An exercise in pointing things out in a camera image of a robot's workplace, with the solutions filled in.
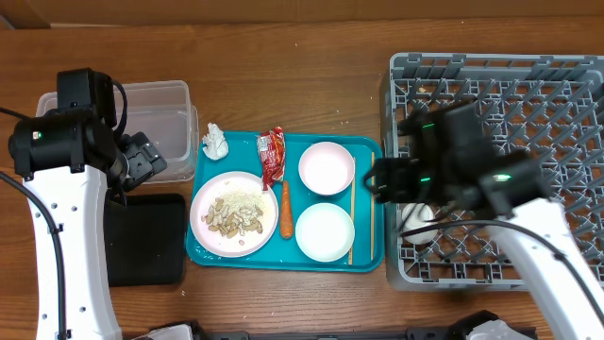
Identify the wooden chopstick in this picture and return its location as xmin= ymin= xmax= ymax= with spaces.
xmin=348 ymin=157 xmax=356 ymax=265
xmin=370 ymin=152 xmax=375 ymax=261

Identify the white cup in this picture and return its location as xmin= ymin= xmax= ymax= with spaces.
xmin=401 ymin=203 xmax=437 ymax=245

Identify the white bowl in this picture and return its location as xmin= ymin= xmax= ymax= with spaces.
xmin=294 ymin=203 xmax=352 ymax=263

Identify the red snack wrapper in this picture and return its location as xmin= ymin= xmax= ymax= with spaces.
xmin=257 ymin=127 xmax=286 ymax=191

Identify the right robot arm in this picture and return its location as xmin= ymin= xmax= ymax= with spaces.
xmin=362 ymin=101 xmax=603 ymax=339

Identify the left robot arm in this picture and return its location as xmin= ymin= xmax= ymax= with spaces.
xmin=1 ymin=68 xmax=167 ymax=339

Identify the grey dishwasher rack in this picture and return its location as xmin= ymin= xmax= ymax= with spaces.
xmin=380 ymin=53 xmax=603 ymax=291

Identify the clear plastic bin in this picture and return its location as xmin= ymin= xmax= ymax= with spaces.
xmin=35 ymin=79 xmax=199 ymax=185

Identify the crumpled white tissue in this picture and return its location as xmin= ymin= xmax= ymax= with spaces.
xmin=202 ymin=123 xmax=229 ymax=161

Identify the black plastic tray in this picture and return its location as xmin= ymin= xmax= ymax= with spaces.
xmin=104 ymin=194 xmax=187 ymax=287

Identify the white plate with peanuts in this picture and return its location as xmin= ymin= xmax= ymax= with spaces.
xmin=190 ymin=171 xmax=279 ymax=258

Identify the orange carrot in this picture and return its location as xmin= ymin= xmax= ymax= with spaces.
xmin=279 ymin=181 xmax=294 ymax=240

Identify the teal plastic tray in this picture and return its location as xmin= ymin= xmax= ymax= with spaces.
xmin=186 ymin=131 xmax=385 ymax=273

